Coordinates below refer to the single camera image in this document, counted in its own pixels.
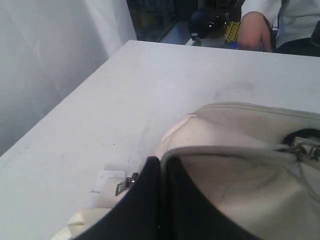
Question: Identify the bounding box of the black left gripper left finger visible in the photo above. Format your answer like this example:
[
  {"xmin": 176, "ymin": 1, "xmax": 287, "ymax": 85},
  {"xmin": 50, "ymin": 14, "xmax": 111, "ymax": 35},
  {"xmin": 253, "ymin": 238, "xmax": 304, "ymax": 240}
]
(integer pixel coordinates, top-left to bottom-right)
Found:
[{"xmin": 76, "ymin": 156, "xmax": 160, "ymax": 240}]

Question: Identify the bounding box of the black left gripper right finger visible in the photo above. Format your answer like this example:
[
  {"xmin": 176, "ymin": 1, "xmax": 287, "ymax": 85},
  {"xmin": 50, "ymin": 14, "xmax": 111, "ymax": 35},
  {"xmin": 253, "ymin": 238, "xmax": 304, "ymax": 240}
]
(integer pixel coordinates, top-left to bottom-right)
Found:
[{"xmin": 160, "ymin": 156, "xmax": 240, "ymax": 240}]

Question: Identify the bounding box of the cream fabric duffel bag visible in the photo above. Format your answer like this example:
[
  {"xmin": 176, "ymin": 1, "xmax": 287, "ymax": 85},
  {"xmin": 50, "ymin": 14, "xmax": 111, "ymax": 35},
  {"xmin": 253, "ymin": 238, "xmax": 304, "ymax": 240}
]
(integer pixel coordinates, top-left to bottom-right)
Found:
[{"xmin": 67, "ymin": 102, "xmax": 320, "ymax": 240}]

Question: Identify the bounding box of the white backdrop curtain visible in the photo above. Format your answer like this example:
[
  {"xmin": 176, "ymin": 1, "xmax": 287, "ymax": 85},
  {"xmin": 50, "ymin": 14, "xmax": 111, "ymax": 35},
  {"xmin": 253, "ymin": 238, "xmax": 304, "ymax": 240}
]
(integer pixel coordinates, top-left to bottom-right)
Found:
[{"xmin": 0, "ymin": 0, "xmax": 136, "ymax": 153}]

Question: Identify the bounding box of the black helmet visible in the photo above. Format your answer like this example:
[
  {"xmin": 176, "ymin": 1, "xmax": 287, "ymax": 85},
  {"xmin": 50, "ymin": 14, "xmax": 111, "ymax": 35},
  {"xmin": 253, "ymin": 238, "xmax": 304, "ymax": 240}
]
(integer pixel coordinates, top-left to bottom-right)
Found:
[{"xmin": 188, "ymin": 7, "xmax": 229, "ymax": 41}]

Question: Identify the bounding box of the person in white shirt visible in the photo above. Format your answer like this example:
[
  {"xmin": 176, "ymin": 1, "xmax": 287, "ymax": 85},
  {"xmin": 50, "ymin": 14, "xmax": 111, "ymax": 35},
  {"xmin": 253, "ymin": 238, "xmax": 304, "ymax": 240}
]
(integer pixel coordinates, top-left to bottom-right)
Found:
[{"xmin": 237, "ymin": 0, "xmax": 320, "ymax": 57}]

